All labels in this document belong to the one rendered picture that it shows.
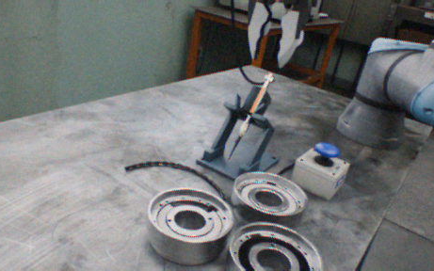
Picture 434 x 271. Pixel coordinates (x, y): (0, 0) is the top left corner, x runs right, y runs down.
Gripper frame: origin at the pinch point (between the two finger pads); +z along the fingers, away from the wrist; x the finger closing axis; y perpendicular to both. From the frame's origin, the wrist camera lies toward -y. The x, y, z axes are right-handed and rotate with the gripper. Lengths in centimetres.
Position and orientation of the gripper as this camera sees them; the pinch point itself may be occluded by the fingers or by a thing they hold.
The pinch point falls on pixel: (266, 56)
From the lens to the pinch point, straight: 64.6
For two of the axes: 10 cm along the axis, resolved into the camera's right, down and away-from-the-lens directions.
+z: -1.8, 9.0, 3.9
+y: 5.4, -2.5, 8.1
